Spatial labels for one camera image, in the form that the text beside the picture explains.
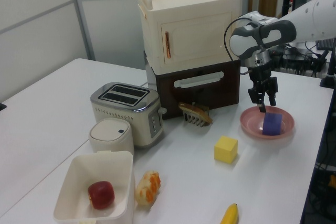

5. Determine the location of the metal toast rack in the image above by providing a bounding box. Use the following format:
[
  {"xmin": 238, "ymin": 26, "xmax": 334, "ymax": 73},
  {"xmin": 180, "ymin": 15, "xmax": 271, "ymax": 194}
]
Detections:
[{"xmin": 183, "ymin": 101, "xmax": 211, "ymax": 128}]

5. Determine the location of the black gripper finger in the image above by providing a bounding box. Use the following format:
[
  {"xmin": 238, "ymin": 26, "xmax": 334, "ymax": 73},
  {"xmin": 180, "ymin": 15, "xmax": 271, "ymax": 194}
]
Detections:
[
  {"xmin": 266, "ymin": 76, "xmax": 278, "ymax": 106},
  {"xmin": 248, "ymin": 83, "xmax": 266, "ymax": 114}
]

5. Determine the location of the black cable bundle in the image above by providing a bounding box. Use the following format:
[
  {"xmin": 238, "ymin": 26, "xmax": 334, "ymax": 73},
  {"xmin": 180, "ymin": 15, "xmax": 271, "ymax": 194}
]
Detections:
[{"xmin": 272, "ymin": 41, "xmax": 330, "ymax": 78}]

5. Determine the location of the copper cabinet door handle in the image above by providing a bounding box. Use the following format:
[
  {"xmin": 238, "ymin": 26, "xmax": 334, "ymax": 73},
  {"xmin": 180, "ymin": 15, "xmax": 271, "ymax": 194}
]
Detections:
[{"xmin": 164, "ymin": 31, "xmax": 172, "ymax": 59}]

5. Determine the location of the cream toy cabinet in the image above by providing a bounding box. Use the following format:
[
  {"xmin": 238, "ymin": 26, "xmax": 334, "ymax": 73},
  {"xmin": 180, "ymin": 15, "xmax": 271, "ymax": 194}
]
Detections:
[{"xmin": 137, "ymin": 0, "xmax": 242, "ymax": 72}]

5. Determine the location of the black camera stand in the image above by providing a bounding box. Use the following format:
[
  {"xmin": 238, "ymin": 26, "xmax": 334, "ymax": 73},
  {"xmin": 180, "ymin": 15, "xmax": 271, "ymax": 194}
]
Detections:
[{"xmin": 319, "ymin": 48, "xmax": 336, "ymax": 88}]

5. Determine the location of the orange and white pastry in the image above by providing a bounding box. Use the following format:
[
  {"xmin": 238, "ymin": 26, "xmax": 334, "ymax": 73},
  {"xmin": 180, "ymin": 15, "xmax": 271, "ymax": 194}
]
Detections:
[{"xmin": 134, "ymin": 170, "xmax": 161, "ymax": 205}]

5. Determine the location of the purple cube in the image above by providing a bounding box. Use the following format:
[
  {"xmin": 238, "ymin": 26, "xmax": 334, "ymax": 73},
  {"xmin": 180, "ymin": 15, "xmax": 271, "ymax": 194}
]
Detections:
[{"xmin": 262, "ymin": 112, "xmax": 283, "ymax": 135}]

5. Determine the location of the small white lidded canister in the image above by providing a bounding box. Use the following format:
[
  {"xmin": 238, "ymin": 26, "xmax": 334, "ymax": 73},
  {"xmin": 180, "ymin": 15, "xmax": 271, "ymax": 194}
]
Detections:
[{"xmin": 88, "ymin": 118, "xmax": 135, "ymax": 156}]

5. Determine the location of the red apple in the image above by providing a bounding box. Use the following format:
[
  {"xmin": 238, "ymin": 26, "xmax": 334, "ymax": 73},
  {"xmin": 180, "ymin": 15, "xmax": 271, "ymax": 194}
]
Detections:
[{"xmin": 87, "ymin": 180, "xmax": 116, "ymax": 210}]

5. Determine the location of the pink plate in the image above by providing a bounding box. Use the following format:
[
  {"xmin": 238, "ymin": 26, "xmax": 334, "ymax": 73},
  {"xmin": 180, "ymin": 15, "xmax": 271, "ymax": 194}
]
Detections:
[{"xmin": 240, "ymin": 106, "xmax": 295, "ymax": 140}]

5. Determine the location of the yellow banana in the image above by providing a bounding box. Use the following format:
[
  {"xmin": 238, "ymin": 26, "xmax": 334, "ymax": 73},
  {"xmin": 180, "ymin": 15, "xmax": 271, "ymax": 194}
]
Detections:
[{"xmin": 219, "ymin": 202, "xmax": 239, "ymax": 224}]

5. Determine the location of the black gripper body silver ring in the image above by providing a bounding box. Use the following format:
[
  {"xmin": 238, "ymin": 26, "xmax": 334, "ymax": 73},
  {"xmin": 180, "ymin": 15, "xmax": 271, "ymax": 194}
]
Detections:
[{"xmin": 244, "ymin": 50, "xmax": 274, "ymax": 88}]

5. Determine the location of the dark brown drawer unit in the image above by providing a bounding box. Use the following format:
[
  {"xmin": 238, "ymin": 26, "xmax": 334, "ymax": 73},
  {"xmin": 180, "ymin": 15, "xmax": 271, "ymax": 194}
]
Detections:
[{"xmin": 143, "ymin": 50, "xmax": 242, "ymax": 120}]

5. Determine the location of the white plastic container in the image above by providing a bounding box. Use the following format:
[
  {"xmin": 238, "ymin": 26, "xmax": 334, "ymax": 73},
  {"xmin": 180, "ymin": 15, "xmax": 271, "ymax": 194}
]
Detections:
[{"xmin": 53, "ymin": 150, "xmax": 135, "ymax": 224}]

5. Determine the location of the white drawer handle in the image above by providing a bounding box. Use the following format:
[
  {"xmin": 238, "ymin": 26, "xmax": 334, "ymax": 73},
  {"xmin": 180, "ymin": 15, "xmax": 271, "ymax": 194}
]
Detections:
[{"xmin": 173, "ymin": 71, "xmax": 224, "ymax": 89}]

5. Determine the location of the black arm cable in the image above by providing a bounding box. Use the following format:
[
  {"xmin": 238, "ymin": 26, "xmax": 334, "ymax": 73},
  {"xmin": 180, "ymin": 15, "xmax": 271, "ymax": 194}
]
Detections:
[{"xmin": 224, "ymin": 18, "xmax": 263, "ymax": 63}]

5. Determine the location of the yellow cube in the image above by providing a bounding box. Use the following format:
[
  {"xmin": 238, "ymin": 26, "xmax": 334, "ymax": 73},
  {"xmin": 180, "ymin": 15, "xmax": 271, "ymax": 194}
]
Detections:
[{"xmin": 214, "ymin": 135, "xmax": 238, "ymax": 164}]

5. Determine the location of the chrome and cream toaster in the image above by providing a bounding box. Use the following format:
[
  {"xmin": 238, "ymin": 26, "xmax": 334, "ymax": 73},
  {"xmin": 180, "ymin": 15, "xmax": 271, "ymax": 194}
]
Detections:
[{"xmin": 90, "ymin": 81, "xmax": 167, "ymax": 149}]

